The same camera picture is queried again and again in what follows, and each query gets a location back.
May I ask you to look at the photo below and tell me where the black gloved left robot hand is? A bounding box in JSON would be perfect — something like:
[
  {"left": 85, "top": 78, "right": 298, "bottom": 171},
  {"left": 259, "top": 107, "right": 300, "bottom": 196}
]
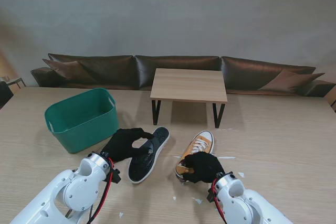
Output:
[{"left": 101, "top": 127, "right": 155, "bottom": 163}]

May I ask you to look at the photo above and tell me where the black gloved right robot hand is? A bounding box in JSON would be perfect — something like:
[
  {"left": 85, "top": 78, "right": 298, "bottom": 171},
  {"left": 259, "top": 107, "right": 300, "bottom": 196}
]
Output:
[{"left": 183, "top": 152, "right": 226, "bottom": 184}]

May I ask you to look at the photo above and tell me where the yellow canvas sneaker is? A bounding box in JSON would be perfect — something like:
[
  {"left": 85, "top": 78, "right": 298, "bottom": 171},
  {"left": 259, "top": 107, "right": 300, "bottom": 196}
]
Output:
[
  {"left": 128, "top": 126, "right": 171, "bottom": 184},
  {"left": 175, "top": 130, "right": 215, "bottom": 183}
]

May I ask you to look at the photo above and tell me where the green plastic basket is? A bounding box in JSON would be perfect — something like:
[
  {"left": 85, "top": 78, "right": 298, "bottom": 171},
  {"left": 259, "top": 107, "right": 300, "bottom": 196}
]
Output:
[{"left": 44, "top": 88, "right": 119, "bottom": 154}]

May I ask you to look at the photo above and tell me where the dark brown leather sofa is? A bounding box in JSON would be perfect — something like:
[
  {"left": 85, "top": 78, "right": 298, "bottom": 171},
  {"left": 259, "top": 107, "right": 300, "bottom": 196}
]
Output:
[{"left": 30, "top": 52, "right": 336, "bottom": 98}]

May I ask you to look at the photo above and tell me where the small wooden black-legged table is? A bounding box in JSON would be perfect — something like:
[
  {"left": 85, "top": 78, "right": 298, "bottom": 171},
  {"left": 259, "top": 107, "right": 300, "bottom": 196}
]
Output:
[{"left": 150, "top": 68, "right": 228, "bottom": 129}]

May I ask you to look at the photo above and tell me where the small background side table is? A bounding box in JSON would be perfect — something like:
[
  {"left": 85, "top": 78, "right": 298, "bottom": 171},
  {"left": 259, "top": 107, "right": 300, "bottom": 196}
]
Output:
[{"left": 0, "top": 76, "right": 27, "bottom": 90}]

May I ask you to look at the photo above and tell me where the light wooden furniture piece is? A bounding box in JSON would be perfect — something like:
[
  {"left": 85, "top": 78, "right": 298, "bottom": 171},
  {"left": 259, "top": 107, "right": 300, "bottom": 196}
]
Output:
[{"left": 324, "top": 87, "right": 336, "bottom": 112}]

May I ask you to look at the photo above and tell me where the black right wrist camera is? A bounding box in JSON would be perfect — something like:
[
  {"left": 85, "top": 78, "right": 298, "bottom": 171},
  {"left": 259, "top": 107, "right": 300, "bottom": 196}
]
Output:
[{"left": 206, "top": 187, "right": 216, "bottom": 203}]

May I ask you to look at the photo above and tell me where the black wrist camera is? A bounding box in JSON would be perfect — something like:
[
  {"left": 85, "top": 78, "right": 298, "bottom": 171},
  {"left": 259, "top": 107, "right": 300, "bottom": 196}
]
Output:
[
  {"left": 206, "top": 187, "right": 216, "bottom": 203},
  {"left": 106, "top": 168, "right": 122, "bottom": 184}
]

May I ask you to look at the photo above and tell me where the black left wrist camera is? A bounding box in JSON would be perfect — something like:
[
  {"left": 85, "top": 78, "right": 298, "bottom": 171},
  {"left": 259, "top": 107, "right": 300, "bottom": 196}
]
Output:
[{"left": 106, "top": 168, "right": 122, "bottom": 184}]

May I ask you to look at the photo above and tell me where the red black right arm cable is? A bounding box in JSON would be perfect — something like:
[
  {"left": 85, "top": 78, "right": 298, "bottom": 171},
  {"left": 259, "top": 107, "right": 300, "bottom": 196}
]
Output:
[{"left": 212, "top": 179, "right": 229, "bottom": 224}]

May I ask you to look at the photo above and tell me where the red black arm cable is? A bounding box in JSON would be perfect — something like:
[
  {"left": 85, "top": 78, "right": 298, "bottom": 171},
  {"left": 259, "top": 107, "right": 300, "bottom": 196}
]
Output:
[
  {"left": 88, "top": 158, "right": 116, "bottom": 224},
  {"left": 212, "top": 179, "right": 229, "bottom": 224}
]

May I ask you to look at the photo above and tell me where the red black left arm cable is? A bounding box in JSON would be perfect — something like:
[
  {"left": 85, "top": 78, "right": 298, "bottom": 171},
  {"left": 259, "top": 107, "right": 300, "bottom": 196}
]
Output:
[{"left": 88, "top": 158, "right": 116, "bottom": 224}]

